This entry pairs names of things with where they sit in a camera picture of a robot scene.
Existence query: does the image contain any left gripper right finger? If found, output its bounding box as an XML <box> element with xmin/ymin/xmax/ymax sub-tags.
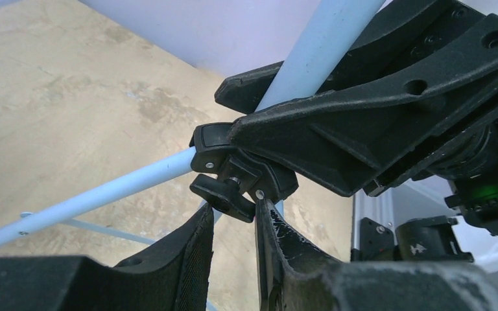
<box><xmin>255</xmin><ymin>199</ymin><xmax>498</xmax><ymax>310</ymax></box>

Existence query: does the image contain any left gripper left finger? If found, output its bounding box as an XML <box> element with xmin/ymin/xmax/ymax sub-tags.
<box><xmin>0</xmin><ymin>206</ymin><xmax>214</xmax><ymax>310</ymax></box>

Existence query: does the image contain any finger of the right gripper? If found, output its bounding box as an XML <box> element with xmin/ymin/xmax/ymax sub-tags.
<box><xmin>214</xmin><ymin>62</ymin><xmax>283</xmax><ymax>115</ymax></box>
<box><xmin>228</xmin><ymin>14</ymin><xmax>498</xmax><ymax>196</ymax></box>

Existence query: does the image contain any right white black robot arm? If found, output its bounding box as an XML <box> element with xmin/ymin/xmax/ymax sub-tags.
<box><xmin>215</xmin><ymin>1</ymin><xmax>498</xmax><ymax>271</ymax></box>

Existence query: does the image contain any light blue music stand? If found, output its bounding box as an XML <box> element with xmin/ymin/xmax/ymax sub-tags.
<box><xmin>0</xmin><ymin>1</ymin><xmax>382</xmax><ymax>246</ymax></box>

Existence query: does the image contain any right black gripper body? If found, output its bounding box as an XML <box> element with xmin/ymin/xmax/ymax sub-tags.
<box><xmin>317</xmin><ymin>1</ymin><xmax>498</xmax><ymax>196</ymax></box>

